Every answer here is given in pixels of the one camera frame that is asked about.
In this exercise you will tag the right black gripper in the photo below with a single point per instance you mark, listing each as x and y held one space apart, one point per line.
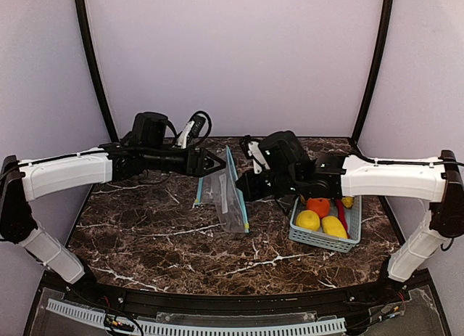
263 184

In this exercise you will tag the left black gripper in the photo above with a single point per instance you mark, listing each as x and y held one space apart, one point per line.
196 162

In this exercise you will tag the clear zip bag blue zipper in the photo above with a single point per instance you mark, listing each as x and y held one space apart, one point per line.
228 199

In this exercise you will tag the round yellow lemon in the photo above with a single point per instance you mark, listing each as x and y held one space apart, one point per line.
308 219

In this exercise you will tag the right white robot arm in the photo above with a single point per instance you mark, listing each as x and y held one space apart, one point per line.
282 167

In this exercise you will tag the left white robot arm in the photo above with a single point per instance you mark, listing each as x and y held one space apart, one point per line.
142 149

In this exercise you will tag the orange fruit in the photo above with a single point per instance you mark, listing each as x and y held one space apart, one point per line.
321 206

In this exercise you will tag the light blue plastic basket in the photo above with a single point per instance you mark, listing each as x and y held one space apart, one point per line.
353 217

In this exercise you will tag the yellow mango front right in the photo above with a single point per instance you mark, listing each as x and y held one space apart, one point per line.
332 226

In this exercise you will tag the red chili pepper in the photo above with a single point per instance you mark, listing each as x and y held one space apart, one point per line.
341 215

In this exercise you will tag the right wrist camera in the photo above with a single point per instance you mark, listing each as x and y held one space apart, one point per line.
251 150

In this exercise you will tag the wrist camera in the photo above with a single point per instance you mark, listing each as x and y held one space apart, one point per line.
190 137
251 150

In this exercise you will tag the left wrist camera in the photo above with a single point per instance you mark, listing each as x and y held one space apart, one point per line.
190 137

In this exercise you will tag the black front table rail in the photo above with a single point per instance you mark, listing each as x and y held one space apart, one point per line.
349 301

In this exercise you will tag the slotted grey cable duct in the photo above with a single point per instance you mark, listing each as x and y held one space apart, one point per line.
187 324

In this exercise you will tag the black frame post left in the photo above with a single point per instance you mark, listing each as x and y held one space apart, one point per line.
93 68

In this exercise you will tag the black frame post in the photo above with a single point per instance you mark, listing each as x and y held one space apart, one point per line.
375 66
93 68

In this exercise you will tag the black frame post right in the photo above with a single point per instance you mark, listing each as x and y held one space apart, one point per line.
375 66

